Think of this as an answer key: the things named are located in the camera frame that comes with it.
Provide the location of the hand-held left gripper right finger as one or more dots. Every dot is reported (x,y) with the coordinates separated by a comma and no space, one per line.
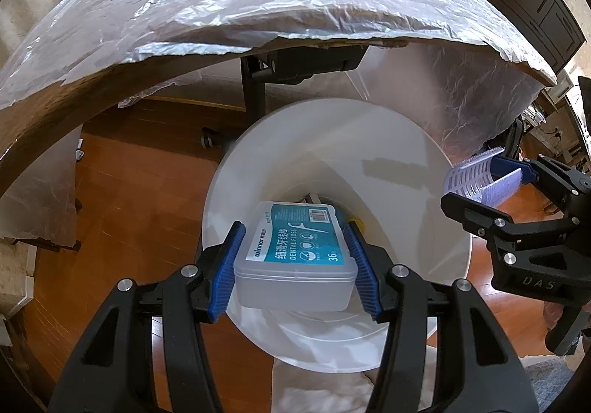
(364,274)

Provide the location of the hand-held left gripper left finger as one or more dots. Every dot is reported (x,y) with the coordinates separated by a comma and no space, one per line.
(226,274)

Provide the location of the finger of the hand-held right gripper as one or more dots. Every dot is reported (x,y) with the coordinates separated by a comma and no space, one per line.
(471,214)
(508,166)

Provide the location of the purple hair roller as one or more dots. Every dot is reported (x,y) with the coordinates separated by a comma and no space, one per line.
(466,177)

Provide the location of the clear dental floss box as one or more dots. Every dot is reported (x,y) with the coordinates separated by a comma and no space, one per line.
(295,274)

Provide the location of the white trash bin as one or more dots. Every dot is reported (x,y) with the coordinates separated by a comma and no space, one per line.
(323,140)

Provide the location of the grey blue rug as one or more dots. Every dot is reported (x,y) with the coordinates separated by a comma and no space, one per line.
(549,385)

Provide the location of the white cloth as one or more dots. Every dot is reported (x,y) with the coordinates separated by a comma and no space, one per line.
(314,390)

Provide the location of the caster wheel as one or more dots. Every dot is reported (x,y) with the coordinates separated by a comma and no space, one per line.
(211,137)

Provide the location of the black table frame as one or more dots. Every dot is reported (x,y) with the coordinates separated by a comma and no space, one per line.
(314,64)

